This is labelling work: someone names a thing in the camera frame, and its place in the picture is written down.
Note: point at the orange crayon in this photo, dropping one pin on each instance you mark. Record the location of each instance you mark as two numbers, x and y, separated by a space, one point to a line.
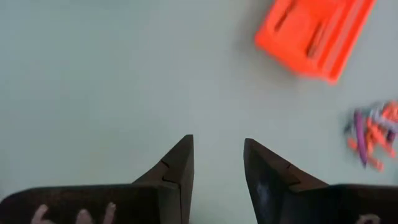
377 135
392 110
377 164

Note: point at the green table mat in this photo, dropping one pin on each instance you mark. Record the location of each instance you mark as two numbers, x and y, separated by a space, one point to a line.
93 93

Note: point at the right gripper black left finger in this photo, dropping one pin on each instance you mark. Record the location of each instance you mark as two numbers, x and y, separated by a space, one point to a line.
174 174

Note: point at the orange plastic basket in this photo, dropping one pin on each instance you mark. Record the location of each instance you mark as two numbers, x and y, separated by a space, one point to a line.
311 37

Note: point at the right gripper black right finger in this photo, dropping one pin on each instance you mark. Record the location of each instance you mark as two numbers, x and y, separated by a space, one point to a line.
267 186

